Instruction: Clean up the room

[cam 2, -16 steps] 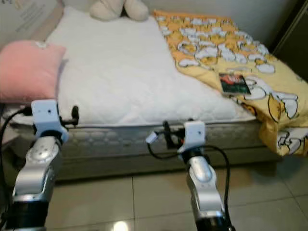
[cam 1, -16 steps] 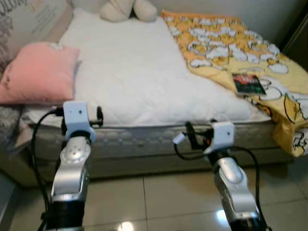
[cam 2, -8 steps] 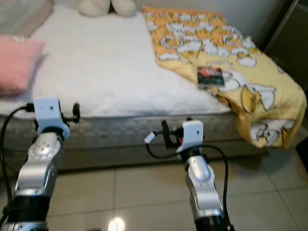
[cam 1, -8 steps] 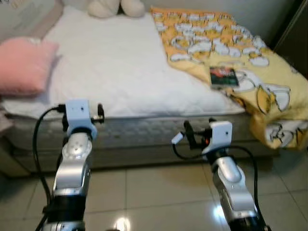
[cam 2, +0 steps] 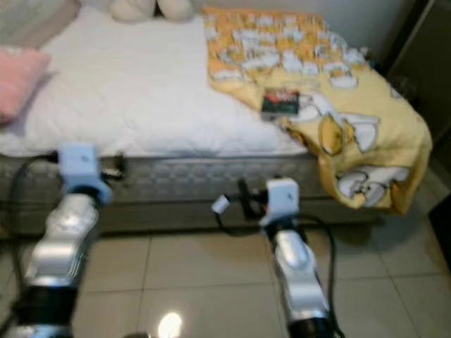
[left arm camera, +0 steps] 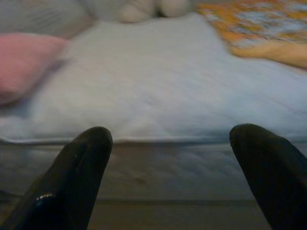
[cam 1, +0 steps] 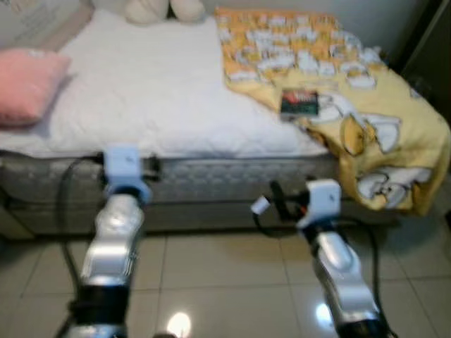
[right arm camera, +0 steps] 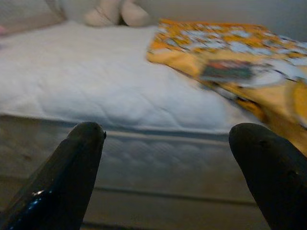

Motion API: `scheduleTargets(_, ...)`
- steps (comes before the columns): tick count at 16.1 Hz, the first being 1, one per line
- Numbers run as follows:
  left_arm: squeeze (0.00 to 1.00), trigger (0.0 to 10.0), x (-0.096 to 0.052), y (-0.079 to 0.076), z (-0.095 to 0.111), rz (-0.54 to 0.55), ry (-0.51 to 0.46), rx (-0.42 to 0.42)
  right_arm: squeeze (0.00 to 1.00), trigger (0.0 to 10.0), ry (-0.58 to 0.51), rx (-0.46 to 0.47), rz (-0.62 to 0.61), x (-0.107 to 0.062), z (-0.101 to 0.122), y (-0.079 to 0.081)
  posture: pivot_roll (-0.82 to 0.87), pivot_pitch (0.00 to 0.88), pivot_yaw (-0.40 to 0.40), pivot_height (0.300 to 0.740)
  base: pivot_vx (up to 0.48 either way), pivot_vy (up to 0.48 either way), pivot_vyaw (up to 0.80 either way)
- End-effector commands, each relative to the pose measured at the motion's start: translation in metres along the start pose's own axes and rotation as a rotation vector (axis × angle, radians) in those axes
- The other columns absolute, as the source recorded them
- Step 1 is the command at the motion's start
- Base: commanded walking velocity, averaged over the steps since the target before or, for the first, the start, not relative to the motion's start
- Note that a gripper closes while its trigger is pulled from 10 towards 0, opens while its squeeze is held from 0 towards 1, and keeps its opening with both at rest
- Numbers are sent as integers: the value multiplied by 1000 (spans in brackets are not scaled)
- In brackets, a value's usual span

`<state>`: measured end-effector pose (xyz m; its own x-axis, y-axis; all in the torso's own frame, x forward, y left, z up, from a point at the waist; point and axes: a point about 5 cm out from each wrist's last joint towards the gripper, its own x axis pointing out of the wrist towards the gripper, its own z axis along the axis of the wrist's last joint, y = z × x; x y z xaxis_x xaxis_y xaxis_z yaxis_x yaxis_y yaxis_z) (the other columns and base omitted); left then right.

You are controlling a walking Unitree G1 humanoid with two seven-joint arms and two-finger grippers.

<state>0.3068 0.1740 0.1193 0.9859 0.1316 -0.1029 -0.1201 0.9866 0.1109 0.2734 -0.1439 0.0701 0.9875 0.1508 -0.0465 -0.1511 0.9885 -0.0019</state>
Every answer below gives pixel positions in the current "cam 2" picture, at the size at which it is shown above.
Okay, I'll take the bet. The dark cover book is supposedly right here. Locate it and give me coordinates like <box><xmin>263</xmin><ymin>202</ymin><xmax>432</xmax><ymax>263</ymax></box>
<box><xmin>261</xmin><ymin>88</ymin><xmax>301</xmax><ymax>118</ymax></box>

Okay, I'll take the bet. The pink pillow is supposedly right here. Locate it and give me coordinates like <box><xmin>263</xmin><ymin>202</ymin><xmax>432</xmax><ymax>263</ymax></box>
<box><xmin>0</xmin><ymin>46</ymin><xmax>51</xmax><ymax>127</ymax></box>

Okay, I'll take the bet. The yellow cartoon print blanket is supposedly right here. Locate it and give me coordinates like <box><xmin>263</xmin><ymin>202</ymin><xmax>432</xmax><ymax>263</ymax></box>
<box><xmin>203</xmin><ymin>6</ymin><xmax>434</xmax><ymax>215</ymax></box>

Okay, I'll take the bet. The white quilted mattress pad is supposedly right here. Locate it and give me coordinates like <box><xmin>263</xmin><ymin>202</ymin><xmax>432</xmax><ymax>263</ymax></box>
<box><xmin>0</xmin><ymin>7</ymin><xmax>311</xmax><ymax>159</ymax></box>

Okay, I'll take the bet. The cream plush toy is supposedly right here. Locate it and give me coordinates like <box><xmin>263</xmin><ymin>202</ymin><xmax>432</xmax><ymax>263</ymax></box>
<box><xmin>109</xmin><ymin>0</ymin><xmax>194</xmax><ymax>23</ymax></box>

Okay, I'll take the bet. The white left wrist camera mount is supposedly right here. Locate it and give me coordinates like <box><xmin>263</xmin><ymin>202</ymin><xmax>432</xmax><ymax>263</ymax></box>
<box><xmin>56</xmin><ymin>144</ymin><xmax>113</xmax><ymax>206</ymax></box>

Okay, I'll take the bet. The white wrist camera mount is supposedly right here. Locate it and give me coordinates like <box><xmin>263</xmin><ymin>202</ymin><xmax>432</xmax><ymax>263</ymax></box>
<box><xmin>56</xmin><ymin>144</ymin><xmax>113</xmax><ymax>206</ymax></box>
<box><xmin>259</xmin><ymin>177</ymin><xmax>300</xmax><ymax>227</ymax></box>

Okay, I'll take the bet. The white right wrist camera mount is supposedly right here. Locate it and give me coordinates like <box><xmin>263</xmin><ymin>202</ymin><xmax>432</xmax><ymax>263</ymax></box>
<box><xmin>259</xmin><ymin>177</ymin><xmax>300</xmax><ymax>227</ymax></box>

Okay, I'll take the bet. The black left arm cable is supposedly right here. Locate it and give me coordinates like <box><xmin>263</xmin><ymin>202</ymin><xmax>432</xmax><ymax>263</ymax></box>
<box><xmin>4</xmin><ymin>155</ymin><xmax>61</xmax><ymax>338</ymax></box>

